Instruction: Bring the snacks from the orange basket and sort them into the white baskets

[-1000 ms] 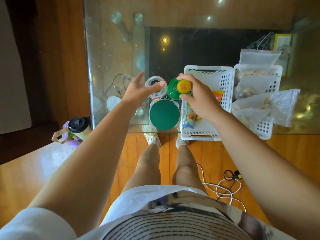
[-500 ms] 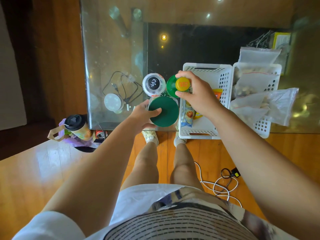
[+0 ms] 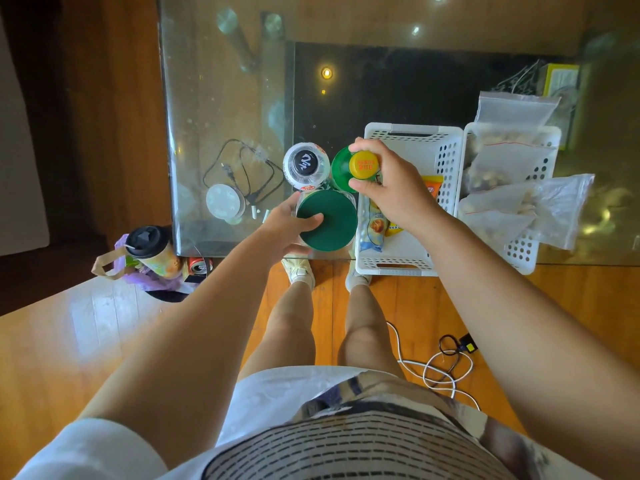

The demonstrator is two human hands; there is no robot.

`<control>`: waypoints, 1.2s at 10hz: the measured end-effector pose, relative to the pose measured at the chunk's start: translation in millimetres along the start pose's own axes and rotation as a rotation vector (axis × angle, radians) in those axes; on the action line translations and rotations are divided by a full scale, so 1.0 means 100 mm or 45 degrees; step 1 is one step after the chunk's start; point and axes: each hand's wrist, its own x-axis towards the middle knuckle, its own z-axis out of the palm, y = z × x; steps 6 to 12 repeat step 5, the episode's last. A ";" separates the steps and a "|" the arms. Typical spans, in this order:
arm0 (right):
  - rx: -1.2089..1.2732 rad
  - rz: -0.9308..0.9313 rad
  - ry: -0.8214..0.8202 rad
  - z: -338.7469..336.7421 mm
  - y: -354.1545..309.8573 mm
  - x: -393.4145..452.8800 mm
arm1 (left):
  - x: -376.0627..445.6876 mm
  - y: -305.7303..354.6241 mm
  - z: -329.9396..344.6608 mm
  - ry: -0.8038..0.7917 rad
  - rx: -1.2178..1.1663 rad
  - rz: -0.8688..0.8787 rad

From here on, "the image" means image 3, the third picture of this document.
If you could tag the person's right hand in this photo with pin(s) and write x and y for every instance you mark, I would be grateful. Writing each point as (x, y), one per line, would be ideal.
(405, 189)

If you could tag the person's left hand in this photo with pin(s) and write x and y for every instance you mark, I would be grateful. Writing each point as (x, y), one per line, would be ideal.
(280, 229)

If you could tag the person's right thumb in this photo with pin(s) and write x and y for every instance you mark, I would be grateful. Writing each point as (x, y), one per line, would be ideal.
(362, 186)

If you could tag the person's left thumb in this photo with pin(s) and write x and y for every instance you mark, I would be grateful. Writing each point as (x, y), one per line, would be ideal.
(300, 251)

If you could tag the green bottle with yellow cap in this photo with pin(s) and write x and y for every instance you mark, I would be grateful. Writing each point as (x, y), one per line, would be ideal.
(364, 164)

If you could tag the clear jar with green lid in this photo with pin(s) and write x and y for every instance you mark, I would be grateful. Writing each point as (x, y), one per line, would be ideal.
(332, 219)

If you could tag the person's left forearm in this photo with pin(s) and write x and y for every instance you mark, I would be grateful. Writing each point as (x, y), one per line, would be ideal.
(190, 334)

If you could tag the person's right forearm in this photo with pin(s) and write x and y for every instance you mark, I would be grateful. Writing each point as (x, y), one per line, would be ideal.
(525, 334)

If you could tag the person's left shoe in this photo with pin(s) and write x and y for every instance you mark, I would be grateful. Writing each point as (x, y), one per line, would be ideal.
(300, 272)

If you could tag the person's shoe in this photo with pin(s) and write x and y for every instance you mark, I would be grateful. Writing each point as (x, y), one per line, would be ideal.
(300, 272)
(356, 280)

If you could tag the blue and yellow snack packet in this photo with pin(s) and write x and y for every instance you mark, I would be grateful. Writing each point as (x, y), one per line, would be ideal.
(375, 227)

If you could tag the clear bottle with black cap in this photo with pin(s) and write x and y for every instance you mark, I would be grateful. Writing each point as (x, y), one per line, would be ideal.
(306, 164)

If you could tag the person's right shoe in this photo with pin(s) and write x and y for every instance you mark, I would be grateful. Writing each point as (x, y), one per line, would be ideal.
(356, 280)

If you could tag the orange snack packet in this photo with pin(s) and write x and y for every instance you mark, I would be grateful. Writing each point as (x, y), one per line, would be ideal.
(434, 183)

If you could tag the white perforated plastic basket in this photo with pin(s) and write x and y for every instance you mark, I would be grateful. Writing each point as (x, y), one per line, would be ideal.
(522, 252)
(425, 149)

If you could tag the person's left leg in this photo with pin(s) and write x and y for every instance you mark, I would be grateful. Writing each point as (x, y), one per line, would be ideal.
(287, 329)

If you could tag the person's leg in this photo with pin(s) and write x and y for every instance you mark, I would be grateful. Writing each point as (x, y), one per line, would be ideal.
(367, 329)
(287, 329)

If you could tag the white round disc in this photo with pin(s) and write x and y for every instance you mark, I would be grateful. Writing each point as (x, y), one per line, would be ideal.
(224, 200)

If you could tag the red drink can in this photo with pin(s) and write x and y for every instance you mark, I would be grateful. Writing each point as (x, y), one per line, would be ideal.
(199, 267)

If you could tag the person's right leg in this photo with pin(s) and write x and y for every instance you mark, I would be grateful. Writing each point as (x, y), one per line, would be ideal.
(367, 329)

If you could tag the black lower shelf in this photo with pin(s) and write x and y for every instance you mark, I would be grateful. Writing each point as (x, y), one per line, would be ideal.
(400, 89)

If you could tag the white shorts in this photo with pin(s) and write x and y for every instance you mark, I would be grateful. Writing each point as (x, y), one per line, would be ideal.
(270, 394)

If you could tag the clear zip bag of nuts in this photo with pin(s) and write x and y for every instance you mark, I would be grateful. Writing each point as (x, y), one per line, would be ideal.
(550, 209)
(510, 162)
(515, 108)

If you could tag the paper cup with black lid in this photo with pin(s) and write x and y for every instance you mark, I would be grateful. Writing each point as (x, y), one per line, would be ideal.
(150, 244)

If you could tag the purple plastic bag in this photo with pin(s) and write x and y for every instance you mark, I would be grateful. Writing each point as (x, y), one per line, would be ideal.
(145, 282)

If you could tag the metal table leg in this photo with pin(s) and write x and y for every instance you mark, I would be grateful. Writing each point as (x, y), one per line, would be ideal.
(235, 37)

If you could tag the patterned striped shirt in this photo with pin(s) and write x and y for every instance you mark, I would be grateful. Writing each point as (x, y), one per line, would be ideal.
(360, 444)

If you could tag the yellow-green box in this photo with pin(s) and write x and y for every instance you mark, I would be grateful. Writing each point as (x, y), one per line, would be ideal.
(559, 77)

